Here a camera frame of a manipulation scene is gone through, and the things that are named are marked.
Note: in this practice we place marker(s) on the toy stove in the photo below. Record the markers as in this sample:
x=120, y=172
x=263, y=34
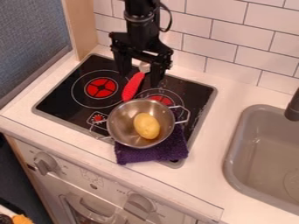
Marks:
x=97, y=96

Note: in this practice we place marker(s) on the toy sink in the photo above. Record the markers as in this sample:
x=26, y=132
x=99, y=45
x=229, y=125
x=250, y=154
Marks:
x=264, y=157

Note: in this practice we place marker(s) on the purple cloth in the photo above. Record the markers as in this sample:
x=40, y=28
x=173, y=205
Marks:
x=155, y=153

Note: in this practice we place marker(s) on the tap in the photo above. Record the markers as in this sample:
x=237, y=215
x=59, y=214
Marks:
x=293, y=107

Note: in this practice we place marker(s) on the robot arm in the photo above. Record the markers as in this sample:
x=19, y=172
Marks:
x=141, y=11

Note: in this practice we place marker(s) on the red spoon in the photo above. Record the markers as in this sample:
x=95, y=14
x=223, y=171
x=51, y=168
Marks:
x=132, y=84

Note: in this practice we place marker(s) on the yellow toy potato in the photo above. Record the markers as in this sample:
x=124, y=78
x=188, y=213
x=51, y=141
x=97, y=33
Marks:
x=146, y=125

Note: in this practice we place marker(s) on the silver pot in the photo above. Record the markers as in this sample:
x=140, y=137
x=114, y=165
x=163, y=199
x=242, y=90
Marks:
x=136, y=124

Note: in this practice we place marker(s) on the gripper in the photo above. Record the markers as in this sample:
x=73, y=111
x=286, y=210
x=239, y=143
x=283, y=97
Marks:
x=141, y=40

